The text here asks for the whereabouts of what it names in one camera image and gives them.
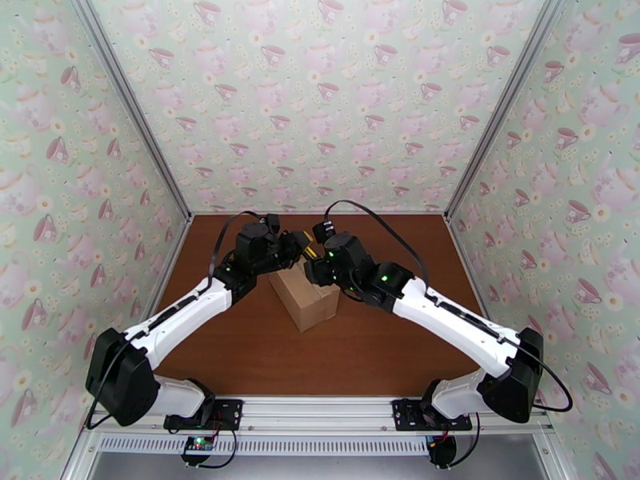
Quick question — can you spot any brown cardboard express box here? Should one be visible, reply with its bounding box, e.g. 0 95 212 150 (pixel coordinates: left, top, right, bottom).
269 261 341 334

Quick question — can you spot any perforated metal strip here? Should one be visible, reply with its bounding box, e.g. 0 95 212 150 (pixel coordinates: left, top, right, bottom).
97 435 431 457

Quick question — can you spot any grey metal shelf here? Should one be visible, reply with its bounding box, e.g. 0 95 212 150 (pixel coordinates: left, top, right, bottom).
90 452 551 480

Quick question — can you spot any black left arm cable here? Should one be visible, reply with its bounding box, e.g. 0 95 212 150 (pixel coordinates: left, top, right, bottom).
85 210 269 430

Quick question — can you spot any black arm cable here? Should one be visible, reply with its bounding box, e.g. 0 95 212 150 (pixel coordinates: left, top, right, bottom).
85 210 269 430
323 199 574 414

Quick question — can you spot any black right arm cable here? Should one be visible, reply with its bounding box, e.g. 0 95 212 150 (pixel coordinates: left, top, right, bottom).
323 199 574 414

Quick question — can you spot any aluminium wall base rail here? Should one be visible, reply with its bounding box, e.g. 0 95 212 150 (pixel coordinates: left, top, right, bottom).
445 215 489 317
142 217 195 320

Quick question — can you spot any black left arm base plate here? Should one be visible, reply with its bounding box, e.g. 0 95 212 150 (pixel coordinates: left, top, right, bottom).
163 397 245 434

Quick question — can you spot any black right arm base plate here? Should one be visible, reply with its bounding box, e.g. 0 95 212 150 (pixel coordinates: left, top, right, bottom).
391 397 474 433

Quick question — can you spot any thin black controller cable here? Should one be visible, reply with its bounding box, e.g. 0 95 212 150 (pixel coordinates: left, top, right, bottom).
197 428 238 470
450 412 482 469

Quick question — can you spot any aluminium frame post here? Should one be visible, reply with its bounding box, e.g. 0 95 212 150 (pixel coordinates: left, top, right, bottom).
67 0 194 222
445 0 572 222

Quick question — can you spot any aluminium frame side beam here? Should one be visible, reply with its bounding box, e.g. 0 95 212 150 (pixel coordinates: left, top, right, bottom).
59 428 101 480
532 433 571 480

